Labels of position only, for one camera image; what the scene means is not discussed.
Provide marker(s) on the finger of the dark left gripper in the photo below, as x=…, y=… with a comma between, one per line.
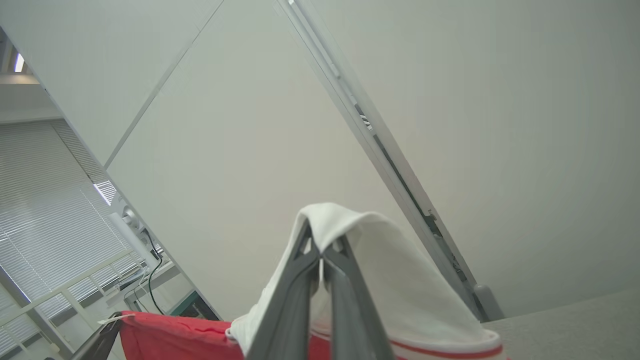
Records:
x=100, y=342

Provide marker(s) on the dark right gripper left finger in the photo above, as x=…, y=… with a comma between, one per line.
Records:
x=287, y=320

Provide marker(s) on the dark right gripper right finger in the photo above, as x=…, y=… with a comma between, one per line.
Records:
x=352, y=320

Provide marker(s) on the red shorts white stripes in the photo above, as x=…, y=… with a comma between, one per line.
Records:
x=415, y=290

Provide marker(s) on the green cabinet edge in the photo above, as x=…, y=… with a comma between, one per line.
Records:
x=187, y=302

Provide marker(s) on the white pole mounted device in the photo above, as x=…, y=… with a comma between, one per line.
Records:
x=131, y=235

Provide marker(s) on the grey partition foot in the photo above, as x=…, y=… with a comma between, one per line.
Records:
x=490, y=302

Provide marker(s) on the white window blinds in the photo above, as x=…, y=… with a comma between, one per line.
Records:
x=45, y=200

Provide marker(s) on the grey partition joint rail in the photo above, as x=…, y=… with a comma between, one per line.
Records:
x=370, y=135

